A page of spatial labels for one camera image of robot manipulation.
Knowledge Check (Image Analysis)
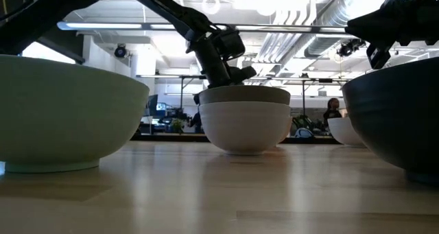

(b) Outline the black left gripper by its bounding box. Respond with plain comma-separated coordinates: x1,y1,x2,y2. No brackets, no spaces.
187,32,257,89

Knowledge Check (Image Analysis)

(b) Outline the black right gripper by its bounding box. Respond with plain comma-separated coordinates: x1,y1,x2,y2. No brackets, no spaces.
344,0,439,46

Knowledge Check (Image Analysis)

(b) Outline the grey-brown bowl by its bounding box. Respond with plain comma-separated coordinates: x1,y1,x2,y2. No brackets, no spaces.
198,85,292,106

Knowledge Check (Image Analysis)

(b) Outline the dark bowl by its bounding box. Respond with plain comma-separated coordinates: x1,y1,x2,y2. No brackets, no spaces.
342,57,439,185

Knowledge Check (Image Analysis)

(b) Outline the white ribbed bowl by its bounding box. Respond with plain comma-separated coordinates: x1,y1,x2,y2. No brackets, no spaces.
198,101,292,156
327,117,366,148

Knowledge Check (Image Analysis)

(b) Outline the pale green bowl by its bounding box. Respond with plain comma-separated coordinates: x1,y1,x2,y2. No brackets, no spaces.
0,54,151,174

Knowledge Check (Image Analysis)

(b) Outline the black ceiling spotlight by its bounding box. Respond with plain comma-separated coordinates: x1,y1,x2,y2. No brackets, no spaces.
113,44,128,59
335,38,366,58

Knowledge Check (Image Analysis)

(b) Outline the person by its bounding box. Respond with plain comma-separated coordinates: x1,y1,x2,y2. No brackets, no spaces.
322,97,344,127
190,93,204,134

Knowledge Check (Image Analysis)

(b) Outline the small green plant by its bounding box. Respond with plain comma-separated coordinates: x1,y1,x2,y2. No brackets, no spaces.
171,118,185,134

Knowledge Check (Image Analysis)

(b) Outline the black computer monitor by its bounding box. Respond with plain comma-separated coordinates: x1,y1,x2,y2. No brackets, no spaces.
147,94,159,117

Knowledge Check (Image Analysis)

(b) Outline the blue white round object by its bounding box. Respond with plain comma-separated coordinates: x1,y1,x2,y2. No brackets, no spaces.
294,126,315,139

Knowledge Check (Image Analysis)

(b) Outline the large window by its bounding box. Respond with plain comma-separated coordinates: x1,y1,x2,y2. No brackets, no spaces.
21,40,77,65

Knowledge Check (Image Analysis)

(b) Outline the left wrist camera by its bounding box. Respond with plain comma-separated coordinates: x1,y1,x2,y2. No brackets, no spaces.
212,28,246,62

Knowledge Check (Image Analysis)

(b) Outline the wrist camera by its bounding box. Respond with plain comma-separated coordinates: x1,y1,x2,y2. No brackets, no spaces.
212,28,246,62
366,43,394,70

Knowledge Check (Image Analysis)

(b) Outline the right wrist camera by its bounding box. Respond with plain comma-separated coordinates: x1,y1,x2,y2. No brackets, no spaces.
366,43,394,70

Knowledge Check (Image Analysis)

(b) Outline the white ring ceiling lamp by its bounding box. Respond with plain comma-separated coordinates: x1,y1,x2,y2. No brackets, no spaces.
201,0,222,16

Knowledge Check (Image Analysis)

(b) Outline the black aluminium table frame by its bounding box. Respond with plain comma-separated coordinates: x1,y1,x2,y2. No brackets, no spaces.
130,133,340,145

